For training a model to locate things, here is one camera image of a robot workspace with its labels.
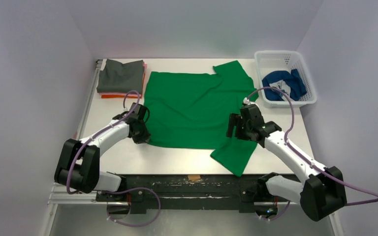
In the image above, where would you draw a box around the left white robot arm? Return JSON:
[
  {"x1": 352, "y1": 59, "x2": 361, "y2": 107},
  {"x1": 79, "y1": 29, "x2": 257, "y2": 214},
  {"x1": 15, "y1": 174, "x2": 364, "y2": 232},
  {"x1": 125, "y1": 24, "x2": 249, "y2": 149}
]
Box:
[{"x1": 54, "y1": 103, "x2": 151, "y2": 201}]

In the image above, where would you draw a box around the green t shirt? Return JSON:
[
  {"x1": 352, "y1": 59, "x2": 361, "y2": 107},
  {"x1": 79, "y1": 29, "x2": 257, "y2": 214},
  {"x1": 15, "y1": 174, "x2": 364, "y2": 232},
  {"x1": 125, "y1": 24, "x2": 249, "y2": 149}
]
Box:
[{"x1": 144, "y1": 61, "x2": 257, "y2": 177}]

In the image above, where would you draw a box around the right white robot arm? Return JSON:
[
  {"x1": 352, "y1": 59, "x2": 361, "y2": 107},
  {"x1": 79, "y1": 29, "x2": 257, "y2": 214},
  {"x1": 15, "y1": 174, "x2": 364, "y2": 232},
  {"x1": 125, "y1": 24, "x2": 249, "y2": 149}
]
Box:
[{"x1": 226, "y1": 102, "x2": 347, "y2": 221}]

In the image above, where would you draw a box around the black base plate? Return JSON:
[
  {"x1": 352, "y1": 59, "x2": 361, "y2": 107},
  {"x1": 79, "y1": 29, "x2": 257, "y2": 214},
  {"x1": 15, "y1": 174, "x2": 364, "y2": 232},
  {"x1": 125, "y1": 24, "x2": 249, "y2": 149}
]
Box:
[{"x1": 96, "y1": 173, "x2": 287, "y2": 214}]

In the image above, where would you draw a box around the brown tape piece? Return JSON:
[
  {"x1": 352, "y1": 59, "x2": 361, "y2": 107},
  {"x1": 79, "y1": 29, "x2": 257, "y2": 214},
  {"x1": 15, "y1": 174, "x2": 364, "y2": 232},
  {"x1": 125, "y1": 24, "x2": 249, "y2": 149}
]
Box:
[{"x1": 188, "y1": 175, "x2": 201, "y2": 182}]

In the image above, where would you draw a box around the folded pink t shirt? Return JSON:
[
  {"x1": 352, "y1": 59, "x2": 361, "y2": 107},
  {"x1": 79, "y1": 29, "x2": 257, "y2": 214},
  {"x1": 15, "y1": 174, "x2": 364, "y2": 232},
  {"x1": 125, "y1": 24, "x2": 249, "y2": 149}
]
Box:
[{"x1": 101, "y1": 61, "x2": 148, "y2": 98}]

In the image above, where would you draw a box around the folded orange t shirt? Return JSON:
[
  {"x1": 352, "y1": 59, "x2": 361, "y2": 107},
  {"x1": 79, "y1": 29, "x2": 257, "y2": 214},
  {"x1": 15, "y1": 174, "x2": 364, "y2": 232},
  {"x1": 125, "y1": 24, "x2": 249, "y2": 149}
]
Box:
[{"x1": 96, "y1": 72, "x2": 146, "y2": 98}]

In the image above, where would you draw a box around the white plastic basket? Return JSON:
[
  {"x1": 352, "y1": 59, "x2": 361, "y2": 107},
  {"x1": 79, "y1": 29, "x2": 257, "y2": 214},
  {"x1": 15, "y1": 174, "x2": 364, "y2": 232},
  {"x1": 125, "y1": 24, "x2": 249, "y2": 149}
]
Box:
[{"x1": 254, "y1": 50, "x2": 317, "y2": 109}]

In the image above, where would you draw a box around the folded grey t shirt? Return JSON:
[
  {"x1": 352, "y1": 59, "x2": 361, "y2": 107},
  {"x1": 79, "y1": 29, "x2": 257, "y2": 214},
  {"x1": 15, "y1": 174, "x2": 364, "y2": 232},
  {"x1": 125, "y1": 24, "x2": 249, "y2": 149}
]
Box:
[{"x1": 96, "y1": 59, "x2": 144, "y2": 94}]

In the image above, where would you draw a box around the blue white t shirt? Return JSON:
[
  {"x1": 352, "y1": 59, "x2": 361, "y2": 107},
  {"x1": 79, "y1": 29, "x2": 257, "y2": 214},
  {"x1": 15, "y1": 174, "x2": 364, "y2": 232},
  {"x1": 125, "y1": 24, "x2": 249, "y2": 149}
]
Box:
[{"x1": 261, "y1": 69, "x2": 307, "y2": 101}]

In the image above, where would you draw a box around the aluminium rail frame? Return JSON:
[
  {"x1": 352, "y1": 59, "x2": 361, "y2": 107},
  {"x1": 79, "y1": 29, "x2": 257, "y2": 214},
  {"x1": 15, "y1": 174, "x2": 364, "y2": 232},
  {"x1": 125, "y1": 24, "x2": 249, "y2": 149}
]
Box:
[{"x1": 39, "y1": 59, "x2": 344, "y2": 236}]

